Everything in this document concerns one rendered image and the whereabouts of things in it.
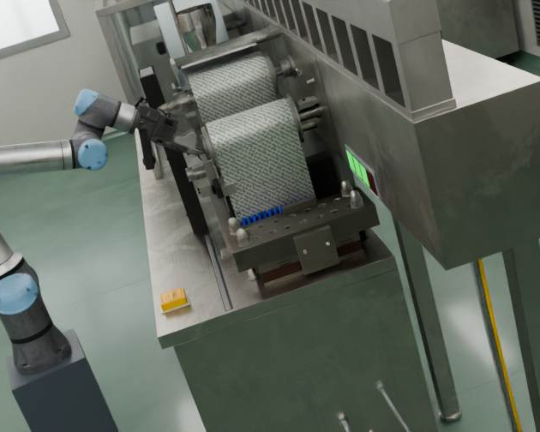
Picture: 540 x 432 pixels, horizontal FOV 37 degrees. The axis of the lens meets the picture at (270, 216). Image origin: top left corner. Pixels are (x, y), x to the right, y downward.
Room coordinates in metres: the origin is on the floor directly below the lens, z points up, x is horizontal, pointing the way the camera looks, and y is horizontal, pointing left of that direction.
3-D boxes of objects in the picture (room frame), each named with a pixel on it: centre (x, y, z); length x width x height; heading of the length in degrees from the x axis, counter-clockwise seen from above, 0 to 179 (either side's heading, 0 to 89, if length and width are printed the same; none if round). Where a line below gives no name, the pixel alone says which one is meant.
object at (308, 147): (3.31, -0.17, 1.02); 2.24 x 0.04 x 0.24; 4
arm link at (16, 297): (1.97, 0.69, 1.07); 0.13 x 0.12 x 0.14; 14
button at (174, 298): (2.04, 0.32, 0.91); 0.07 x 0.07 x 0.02; 4
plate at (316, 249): (1.96, -0.09, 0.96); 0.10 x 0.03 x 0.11; 94
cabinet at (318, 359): (3.16, 0.12, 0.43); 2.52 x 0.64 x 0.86; 4
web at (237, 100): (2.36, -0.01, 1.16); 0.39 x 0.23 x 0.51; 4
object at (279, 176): (2.17, -0.02, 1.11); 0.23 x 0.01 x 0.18; 94
